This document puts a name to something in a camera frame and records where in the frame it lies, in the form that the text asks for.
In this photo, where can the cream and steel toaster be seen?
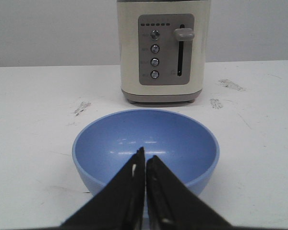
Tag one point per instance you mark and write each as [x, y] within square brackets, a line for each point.
[162, 49]

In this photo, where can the blue bowl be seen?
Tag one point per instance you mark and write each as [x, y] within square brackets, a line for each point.
[186, 146]

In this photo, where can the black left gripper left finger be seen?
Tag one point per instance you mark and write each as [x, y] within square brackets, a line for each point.
[119, 205]

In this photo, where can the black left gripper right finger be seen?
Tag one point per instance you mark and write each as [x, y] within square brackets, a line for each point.
[172, 206]

